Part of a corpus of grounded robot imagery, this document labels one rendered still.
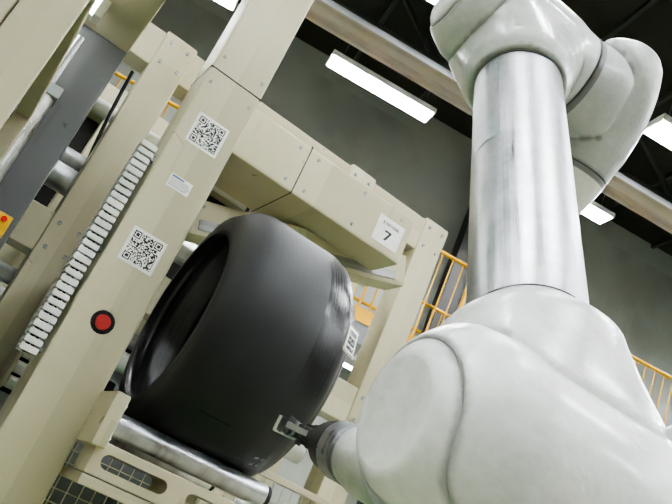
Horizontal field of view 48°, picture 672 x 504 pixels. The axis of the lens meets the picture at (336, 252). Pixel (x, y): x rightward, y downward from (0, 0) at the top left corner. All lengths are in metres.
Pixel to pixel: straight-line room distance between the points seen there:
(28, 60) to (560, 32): 0.57
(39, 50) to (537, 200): 0.48
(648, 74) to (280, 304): 0.75
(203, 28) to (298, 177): 10.60
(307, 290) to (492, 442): 1.05
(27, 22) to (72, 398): 0.85
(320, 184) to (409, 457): 1.63
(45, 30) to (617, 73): 0.66
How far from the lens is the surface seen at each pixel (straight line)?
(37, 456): 1.50
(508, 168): 0.72
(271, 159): 2.00
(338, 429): 1.12
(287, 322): 1.43
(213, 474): 1.51
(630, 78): 1.04
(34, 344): 1.50
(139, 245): 1.55
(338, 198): 2.07
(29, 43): 0.80
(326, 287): 1.52
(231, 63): 1.74
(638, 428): 0.54
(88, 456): 1.42
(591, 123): 1.01
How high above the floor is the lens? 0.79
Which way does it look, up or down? 22 degrees up
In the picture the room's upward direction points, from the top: 24 degrees clockwise
